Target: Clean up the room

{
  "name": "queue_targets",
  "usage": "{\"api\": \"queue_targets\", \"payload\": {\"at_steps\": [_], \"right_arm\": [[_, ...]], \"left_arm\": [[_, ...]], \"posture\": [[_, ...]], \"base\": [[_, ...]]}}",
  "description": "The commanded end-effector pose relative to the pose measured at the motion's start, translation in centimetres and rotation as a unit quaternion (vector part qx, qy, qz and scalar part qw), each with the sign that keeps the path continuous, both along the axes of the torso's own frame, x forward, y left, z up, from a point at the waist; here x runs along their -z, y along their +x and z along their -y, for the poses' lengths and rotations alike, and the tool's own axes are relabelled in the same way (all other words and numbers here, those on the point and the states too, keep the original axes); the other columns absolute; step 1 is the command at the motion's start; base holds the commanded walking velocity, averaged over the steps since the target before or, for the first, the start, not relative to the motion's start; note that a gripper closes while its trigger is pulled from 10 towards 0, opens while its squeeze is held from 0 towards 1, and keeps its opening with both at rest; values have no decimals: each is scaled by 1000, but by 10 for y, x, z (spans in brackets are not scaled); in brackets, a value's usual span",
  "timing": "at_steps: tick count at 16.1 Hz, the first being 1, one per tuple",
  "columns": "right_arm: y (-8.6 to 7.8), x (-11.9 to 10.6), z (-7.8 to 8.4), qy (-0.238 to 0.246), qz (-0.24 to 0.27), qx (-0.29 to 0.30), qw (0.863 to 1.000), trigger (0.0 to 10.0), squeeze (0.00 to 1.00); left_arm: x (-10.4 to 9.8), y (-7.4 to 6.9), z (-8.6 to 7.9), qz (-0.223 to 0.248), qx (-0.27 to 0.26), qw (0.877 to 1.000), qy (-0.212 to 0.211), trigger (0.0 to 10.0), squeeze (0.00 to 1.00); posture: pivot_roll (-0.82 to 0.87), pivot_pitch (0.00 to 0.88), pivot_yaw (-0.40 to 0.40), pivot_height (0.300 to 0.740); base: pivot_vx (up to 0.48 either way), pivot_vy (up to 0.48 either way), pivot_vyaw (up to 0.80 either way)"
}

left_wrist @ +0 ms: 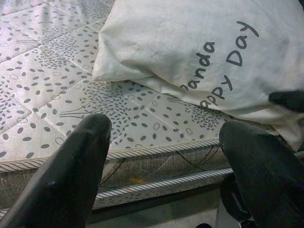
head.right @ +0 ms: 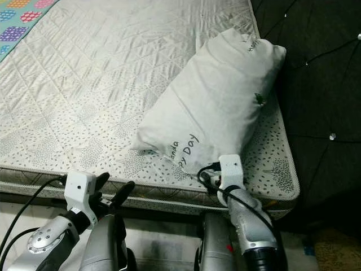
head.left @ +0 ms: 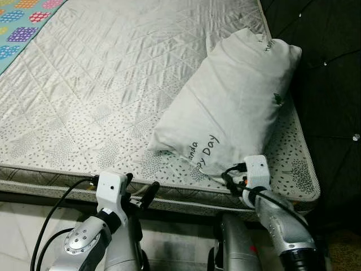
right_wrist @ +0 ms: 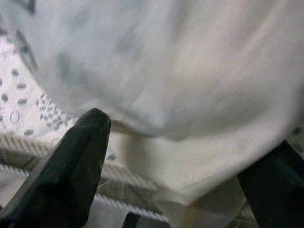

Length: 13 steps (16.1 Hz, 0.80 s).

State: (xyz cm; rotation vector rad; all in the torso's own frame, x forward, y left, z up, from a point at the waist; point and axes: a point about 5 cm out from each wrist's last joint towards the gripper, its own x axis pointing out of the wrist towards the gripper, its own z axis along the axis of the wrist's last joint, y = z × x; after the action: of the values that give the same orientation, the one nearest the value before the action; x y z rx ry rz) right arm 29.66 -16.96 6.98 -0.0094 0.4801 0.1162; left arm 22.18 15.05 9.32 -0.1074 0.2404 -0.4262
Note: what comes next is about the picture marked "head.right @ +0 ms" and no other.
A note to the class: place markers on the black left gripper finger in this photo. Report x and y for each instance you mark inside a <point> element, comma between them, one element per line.
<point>102,182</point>
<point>124,195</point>

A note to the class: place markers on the white pillow with black lettering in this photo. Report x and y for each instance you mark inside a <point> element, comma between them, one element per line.
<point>214,101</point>

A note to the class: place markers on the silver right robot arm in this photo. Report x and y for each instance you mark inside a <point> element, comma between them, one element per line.
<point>254,226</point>

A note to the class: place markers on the silver left robot leg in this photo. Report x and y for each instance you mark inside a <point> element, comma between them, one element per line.
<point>104,248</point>

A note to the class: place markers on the silver robot leg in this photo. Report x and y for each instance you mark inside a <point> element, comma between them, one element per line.
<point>104,248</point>
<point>214,248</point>

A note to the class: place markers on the silver right robot leg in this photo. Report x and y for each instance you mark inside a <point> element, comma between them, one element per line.
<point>214,248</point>

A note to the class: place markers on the grey quilted mattress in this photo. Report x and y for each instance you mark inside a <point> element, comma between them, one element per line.
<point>101,84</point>

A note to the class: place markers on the brown speckled floor mat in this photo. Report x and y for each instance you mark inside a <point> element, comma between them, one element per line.
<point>338,254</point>

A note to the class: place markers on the dark tufted headboard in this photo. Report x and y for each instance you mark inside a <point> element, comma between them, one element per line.
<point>321,84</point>

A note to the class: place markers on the teal blanket with dotted shapes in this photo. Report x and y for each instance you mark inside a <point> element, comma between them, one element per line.
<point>45,14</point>

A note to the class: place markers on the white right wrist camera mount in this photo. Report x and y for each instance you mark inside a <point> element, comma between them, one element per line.
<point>231,169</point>

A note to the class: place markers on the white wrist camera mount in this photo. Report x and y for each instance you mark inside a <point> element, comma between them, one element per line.
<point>231,169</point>
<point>80,189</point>

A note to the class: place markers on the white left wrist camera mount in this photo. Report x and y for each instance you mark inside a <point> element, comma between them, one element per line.
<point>80,189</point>

